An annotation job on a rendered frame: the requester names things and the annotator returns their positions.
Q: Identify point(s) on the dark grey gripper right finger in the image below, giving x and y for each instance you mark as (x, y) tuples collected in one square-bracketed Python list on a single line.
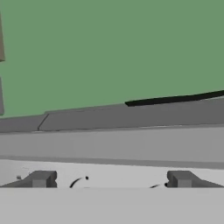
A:
[(182, 177)]

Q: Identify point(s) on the beige wall cupboard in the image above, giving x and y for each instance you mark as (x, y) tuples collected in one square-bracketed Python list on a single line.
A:
[(1, 40)]

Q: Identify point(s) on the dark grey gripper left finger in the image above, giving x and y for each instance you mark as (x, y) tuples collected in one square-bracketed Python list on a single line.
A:
[(40, 177)]

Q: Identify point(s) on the grey upright panel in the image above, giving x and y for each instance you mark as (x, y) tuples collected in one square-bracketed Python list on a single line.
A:
[(1, 96)]

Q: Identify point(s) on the black stove grate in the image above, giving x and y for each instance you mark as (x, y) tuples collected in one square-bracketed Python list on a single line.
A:
[(175, 99)]

